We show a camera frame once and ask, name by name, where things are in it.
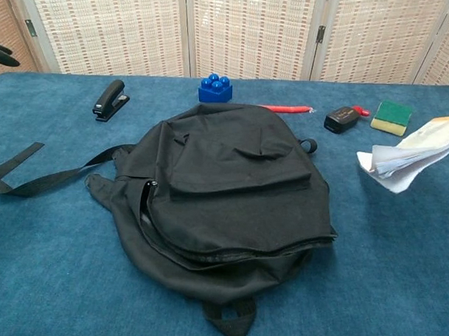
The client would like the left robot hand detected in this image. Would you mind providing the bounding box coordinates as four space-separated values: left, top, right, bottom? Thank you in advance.
0 43 22 68

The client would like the black fabric backpack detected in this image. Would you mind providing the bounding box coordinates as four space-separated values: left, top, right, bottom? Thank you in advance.
0 94 344 336

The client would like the white paper notebook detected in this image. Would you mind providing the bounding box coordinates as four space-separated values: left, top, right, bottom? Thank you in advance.
355 111 449 197

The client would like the woven folding screen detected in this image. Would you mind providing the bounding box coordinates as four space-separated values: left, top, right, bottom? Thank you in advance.
0 0 449 93

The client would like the black stapler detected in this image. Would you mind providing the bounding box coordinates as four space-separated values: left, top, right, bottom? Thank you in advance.
92 78 132 123

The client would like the blue carpet table cover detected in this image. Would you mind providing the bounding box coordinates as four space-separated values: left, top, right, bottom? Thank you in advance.
0 69 449 336

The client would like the blue plastic building block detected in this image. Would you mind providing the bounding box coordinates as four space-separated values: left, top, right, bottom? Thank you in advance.
198 72 234 104

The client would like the red pen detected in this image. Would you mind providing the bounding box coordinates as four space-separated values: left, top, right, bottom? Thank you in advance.
256 102 316 115

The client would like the black bottle with red cap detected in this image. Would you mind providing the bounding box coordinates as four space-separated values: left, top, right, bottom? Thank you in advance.
323 104 372 136

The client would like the green and yellow sponge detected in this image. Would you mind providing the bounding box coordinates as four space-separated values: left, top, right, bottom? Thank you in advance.
369 99 415 138

